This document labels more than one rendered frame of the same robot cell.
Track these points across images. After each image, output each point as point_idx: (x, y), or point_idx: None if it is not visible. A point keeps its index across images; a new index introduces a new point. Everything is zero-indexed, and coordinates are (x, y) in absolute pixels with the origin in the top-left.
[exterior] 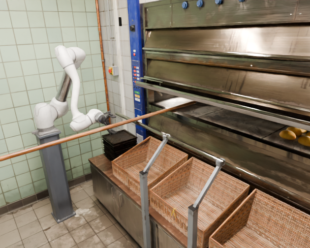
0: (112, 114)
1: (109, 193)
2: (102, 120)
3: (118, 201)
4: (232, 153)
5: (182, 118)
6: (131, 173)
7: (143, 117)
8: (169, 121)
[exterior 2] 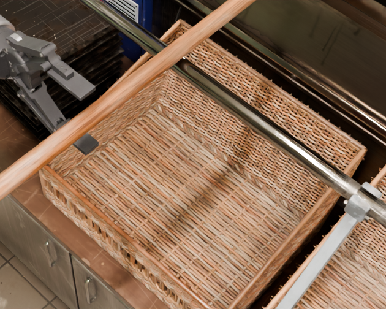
0: (70, 71)
1: (30, 240)
2: (0, 67)
3: (75, 280)
4: None
5: (376, 13)
6: (117, 185)
7: (210, 35)
8: None
